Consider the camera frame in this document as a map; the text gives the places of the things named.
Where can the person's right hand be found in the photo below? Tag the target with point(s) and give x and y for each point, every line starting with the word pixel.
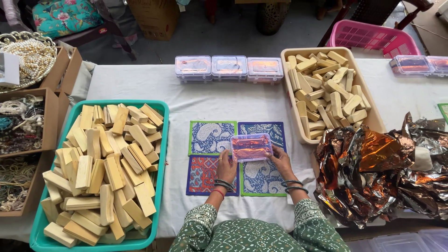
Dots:
pixel 281 164

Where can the person's left hand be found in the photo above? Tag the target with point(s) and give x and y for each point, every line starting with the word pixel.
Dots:
pixel 226 169

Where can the person's left fingers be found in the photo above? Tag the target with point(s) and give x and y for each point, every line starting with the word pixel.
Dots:
pixel 224 157

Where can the clear plastic box with foil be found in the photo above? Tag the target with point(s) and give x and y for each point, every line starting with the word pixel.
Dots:
pixel 412 64
pixel 193 67
pixel 229 66
pixel 265 69
pixel 251 147
pixel 439 65

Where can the green-edged blue paisley mat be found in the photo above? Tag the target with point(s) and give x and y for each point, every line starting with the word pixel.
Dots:
pixel 260 178
pixel 210 138

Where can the dark bangles on left wrist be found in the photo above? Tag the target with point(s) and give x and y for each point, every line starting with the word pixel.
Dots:
pixel 224 184

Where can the dark bangles on wrist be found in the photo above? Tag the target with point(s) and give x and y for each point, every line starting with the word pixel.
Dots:
pixel 224 184
pixel 294 186

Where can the navy-edged red patterned mat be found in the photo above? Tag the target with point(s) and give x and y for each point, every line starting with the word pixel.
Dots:
pixel 201 175

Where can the red wrist thread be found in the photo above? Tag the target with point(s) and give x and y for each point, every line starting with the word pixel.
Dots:
pixel 218 193

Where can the navy-edged blue leaf mat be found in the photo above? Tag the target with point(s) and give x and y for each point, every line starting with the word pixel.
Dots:
pixel 262 128

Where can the white tablecloth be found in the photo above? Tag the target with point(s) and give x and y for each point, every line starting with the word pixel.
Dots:
pixel 210 101

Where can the teal plastic tray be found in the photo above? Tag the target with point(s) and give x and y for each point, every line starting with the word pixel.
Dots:
pixel 159 182

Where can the dark bangles on right wrist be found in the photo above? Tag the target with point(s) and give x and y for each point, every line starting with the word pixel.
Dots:
pixel 294 186

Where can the beige plastic tray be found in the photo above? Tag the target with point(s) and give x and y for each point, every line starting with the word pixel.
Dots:
pixel 292 115

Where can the person's green patterned clothing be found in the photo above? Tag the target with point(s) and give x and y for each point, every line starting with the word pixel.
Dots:
pixel 252 236

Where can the pile of wooden blocks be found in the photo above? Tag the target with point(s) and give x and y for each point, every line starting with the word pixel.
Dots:
pixel 325 94
pixel 101 168

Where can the heap of copper silver foil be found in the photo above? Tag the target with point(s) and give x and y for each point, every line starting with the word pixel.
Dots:
pixel 364 164

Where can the dark patterned vase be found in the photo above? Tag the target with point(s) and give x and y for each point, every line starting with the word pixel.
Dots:
pixel 272 17

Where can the brown cardboard carton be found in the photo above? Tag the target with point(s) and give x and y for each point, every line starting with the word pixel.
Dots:
pixel 155 17

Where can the dark brown chair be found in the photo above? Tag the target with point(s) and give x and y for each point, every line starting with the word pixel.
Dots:
pixel 105 35

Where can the empty cardboard box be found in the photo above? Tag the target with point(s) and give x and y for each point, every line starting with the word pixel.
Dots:
pixel 66 68

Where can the pink plastic basket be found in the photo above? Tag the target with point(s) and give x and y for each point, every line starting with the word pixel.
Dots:
pixel 371 36

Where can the stack of clear plastic containers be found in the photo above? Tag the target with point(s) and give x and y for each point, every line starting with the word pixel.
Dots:
pixel 402 242

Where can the cardboard box of mixed beads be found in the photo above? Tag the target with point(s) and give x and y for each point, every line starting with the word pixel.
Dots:
pixel 24 122

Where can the teal floral cushion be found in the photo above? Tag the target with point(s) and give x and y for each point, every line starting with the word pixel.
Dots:
pixel 66 15

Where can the gold tray of pearl beads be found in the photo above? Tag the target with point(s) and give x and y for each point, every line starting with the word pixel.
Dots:
pixel 33 57

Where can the green-edged mat corner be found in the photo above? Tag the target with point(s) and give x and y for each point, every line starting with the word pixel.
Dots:
pixel 444 111

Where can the white card box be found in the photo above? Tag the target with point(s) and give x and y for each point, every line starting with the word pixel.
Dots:
pixel 8 69

